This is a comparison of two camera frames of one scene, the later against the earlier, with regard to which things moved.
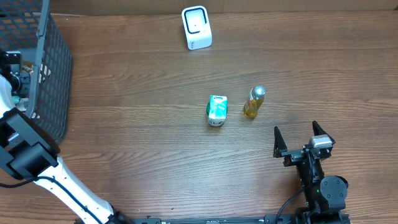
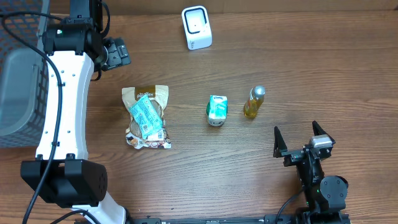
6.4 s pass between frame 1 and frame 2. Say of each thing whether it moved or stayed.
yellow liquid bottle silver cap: stayed
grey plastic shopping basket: stayed
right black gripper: stayed
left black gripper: moved
